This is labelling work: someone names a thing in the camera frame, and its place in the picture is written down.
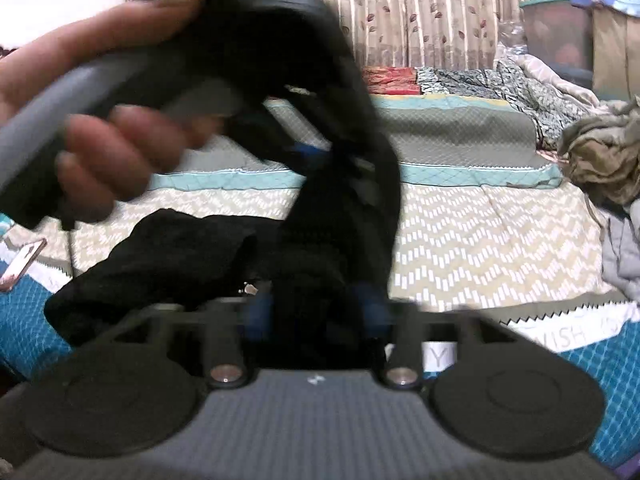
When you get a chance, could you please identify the purple mat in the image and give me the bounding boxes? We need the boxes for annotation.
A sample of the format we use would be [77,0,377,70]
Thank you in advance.
[614,452,640,480]

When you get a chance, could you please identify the patterned bed sheet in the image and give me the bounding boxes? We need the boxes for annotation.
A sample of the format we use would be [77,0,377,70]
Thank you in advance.
[0,94,640,466]

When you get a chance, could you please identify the brown cardboard box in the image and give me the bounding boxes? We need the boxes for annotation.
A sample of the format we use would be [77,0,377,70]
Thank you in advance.
[592,4,640,102]

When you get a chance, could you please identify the clear bin with teal lid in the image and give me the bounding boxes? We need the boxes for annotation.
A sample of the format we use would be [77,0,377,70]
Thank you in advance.
[519,0,597,75]

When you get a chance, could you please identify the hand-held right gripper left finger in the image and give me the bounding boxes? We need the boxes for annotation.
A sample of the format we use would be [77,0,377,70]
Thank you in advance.
[100,292,276,391]

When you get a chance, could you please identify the beige leaf print curtain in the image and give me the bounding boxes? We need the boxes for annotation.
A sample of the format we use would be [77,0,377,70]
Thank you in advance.
[125,0,547,70]

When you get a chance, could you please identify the red patchwork quilt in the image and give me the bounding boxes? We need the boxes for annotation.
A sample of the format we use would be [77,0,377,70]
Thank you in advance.
[362,65,419,99]

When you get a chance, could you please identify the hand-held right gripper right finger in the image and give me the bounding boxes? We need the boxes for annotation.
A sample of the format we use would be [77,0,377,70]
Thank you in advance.
[350,282,511,391]

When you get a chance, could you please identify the olive clothes pile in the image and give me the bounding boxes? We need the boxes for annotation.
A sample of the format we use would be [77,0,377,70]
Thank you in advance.
[556,105,640,207]

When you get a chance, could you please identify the black pants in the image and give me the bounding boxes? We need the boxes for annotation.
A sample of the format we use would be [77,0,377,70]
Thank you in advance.
[44,77,404,367]

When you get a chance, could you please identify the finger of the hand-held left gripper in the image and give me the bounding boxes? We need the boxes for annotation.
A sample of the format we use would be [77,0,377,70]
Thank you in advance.
[234,105,332,167]

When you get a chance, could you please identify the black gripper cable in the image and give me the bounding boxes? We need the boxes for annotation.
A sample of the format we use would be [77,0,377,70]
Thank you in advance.
[62,217,81,278]

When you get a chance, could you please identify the pale pink crumpled cloth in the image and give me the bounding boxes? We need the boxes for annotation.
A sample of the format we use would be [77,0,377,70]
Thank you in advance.
[500,54,603,108]

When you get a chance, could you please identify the black white patterned cloth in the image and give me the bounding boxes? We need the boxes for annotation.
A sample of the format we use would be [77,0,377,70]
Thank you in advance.
[417,57,592,151]

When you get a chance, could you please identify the person's left hand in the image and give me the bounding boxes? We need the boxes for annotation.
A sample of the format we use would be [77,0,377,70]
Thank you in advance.
[0,0,222,222]

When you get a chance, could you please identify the pink smartphone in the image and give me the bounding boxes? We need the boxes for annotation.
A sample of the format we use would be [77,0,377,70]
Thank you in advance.
[0,238,48,294]

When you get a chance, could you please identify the grey cloth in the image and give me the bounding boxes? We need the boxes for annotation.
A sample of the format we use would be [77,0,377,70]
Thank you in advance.
[599,204,640,292]

